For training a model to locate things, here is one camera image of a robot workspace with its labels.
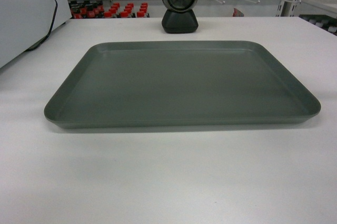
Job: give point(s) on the dark soy sauce bottles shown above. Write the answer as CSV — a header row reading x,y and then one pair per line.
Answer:
x,y
86,9

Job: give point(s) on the red capped sauce bottles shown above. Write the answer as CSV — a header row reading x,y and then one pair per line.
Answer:
x,y
128,11

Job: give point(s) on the white cash register box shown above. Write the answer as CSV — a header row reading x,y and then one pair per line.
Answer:
x,y
26,22

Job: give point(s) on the grey rectangular serving tray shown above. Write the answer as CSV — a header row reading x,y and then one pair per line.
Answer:
x,y
179,83

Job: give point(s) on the black round barcode scanner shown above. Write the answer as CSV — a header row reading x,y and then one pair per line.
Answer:
x,y
179,17

